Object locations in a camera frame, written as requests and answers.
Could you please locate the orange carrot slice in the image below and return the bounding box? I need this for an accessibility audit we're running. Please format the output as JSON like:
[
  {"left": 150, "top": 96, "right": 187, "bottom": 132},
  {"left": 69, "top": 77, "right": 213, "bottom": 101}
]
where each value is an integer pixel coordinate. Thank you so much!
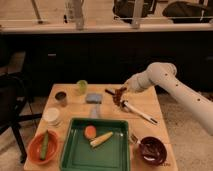
[{"left": 84, "top": 125, "right": 96, "bottom": 140}]

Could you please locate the blue sponge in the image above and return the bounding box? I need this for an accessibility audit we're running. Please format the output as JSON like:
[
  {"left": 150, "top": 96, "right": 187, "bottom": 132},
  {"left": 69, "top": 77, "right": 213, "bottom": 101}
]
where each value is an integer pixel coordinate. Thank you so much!
[{"left": 85, "top": 93, "right": 102, "bottom": 104}]

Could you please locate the black office chair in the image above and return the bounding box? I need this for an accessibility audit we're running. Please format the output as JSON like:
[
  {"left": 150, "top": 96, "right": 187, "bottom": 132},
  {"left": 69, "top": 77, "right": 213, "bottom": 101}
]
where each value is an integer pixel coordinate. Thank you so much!
[{"left": 0, "top": 74, "right": 42, "bottom": 163}]

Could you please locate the white handled spatula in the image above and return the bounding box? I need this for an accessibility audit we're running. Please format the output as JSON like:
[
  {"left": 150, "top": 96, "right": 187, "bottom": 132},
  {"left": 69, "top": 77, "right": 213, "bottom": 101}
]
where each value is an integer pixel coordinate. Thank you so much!
[{"left": 121, "top": 100, "right": 158, "bottom": 125}]

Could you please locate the white lidded container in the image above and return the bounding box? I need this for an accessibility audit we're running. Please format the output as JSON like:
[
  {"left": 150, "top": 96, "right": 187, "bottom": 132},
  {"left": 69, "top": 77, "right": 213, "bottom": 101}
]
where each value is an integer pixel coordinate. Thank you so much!
[{"left": 43, "top": 107, "right": 61, "bottom": 126}]

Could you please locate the dark metal can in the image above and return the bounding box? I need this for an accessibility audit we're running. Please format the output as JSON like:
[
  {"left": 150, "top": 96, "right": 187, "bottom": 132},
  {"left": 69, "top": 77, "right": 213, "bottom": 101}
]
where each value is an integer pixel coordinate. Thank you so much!
[{"left": 55, "top": 91, "right": 67, "bottom": 107}]

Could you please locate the green plastic tray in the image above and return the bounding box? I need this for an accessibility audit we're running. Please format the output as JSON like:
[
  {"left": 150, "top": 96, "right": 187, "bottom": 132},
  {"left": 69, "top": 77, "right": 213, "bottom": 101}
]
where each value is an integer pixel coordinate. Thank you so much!
[{"left": 59, "top": 118, "right": 130, "bottom": 171}]

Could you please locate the yellow corn cob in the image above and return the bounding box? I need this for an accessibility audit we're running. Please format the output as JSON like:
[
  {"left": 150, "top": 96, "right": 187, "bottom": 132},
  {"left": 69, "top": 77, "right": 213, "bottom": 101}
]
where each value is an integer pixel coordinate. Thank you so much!
[{"left": 90, "top": 132, "right": 113, "bottom": 148}]

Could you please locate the green cup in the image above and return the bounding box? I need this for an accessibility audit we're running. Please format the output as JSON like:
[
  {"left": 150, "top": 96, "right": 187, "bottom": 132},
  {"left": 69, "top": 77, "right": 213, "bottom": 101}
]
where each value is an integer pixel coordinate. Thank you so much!
[{"left": 77, "top": 80, "right": 88, "bottom": 95}]

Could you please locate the orange bowl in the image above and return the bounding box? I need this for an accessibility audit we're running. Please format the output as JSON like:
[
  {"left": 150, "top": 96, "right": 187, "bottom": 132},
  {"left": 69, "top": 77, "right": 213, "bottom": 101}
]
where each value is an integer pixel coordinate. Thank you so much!
[{"left": 27, "top": 130, "right": 59, "bottom": 165}]

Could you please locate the metal fork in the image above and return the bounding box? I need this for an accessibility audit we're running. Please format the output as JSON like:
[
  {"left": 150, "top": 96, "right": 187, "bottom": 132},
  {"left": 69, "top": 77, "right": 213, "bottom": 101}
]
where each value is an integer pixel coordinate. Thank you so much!
[{"left": 130, "top": 134, "right": 141, "bottom": 144}]

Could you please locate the dark maroon bowl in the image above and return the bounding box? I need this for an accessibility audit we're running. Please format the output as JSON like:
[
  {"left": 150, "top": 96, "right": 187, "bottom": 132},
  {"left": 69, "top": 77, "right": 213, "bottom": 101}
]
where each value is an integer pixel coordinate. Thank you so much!
[{"left": 137, "top": 136, "right": 167, "bottom": 166}]

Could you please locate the green cucumber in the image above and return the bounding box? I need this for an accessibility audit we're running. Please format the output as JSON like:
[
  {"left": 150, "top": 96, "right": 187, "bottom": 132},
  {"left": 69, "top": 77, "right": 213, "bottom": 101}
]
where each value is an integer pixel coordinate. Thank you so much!
[{"left": 40, "top": 130, "right": 49, "bottom": 160}]

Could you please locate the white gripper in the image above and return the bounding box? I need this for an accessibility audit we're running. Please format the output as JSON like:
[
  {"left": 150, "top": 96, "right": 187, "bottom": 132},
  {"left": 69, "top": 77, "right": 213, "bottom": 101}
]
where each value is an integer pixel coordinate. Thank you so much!
[{"left": 124, "top": 73, "right": 147, "bottom": 93}]

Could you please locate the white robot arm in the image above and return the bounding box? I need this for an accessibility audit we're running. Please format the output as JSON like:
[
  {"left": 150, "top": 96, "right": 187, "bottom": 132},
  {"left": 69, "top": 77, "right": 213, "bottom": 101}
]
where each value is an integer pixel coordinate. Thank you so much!
[{"left": 124, "top": 62, "right": 213, "bottom": 136}]

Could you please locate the dark red grape bunch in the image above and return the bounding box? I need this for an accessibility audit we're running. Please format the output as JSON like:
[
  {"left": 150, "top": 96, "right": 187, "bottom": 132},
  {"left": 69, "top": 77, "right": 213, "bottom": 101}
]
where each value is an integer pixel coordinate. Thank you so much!
[{"left": 113, "top": 87, "right": 126, "bottom": 106}]

